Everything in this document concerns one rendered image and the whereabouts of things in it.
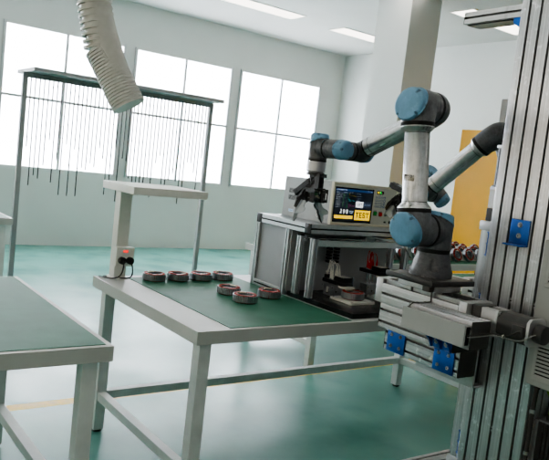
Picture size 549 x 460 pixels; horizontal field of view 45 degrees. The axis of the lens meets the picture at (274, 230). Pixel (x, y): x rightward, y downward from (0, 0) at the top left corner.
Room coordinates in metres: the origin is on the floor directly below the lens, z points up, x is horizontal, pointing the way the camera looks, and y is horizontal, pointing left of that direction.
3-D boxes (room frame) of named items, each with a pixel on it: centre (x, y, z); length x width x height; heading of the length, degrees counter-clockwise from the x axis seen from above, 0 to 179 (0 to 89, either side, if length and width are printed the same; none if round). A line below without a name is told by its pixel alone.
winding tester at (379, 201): (3.46, -0.32, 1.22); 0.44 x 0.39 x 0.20; 127
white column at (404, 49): (7.44, -1.18, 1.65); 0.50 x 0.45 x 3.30; 37
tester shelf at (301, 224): (3.45, -0.31, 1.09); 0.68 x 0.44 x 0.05; 127
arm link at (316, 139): (2.65, -0.14, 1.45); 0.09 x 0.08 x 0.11; 43
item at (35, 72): (6.20, 1.49, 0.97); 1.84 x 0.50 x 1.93; 127
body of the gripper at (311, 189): (2.65, -0.14, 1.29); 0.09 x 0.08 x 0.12; 35
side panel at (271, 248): (3.32, 0.00, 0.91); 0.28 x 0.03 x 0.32; 37
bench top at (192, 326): (3.39, -0.35, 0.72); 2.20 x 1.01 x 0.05; 127
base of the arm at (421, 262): (2.38, -0.57, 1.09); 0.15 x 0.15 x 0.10
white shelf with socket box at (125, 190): (3.12, 0.57, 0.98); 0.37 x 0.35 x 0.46; 127
